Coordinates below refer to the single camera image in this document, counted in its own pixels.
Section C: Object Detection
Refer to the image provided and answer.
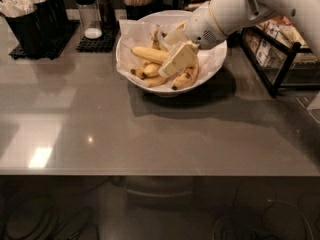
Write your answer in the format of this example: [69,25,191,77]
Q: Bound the black wire condiment rack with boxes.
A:
[238,27,320,96]

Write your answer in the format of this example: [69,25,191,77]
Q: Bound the condiment packets in rack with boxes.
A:
[244,17,318,68]

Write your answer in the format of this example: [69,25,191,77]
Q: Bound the short left yellow banana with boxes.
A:
[130,62,161,80]

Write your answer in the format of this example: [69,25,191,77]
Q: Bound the white ceramic bowl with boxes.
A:
[115,10,228,97]

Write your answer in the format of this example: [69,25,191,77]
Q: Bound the black floor cables left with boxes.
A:
[0,177,111,240]

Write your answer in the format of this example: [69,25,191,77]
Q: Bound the black floor cables right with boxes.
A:
[211,178,320,240]

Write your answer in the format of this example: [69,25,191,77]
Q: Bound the white plastic cutlery bunch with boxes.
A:
[0,0,45,18]

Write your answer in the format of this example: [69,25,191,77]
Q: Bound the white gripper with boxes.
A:
[158,2,227,78]

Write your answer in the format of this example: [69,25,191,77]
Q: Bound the clear salt shaker black cap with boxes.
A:
[76,0,102,40]

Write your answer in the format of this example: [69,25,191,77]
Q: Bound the black floor cables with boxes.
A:
[0,177,111,240]
[211,178,320,240]

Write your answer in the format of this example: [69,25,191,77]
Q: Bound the black cutlery holder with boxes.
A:
[36,0,68,39]
[2,6,47,58]

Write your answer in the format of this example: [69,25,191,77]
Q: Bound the black rear cutlery holder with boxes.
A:
[36,0,68,39]

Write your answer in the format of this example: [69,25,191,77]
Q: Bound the black rubber mat left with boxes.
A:
[9,20,80,60]

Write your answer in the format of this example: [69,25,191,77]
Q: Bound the black front cutlery holder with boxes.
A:
[2,6,47,58]

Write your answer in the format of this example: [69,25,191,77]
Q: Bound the black rubber mat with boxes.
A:
[76,25,119,53]
[9,20,80,60]

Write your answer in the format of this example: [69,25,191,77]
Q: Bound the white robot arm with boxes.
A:
[159,0,320,78]

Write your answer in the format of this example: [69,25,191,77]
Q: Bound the dark pepper shaker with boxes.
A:
[96,0,116,29]

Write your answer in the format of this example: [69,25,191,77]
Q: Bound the black stir stick holder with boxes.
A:
[125,3,152,20]

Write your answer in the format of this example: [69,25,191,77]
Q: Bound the black rubber mat centre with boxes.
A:
[76,25,119,53]

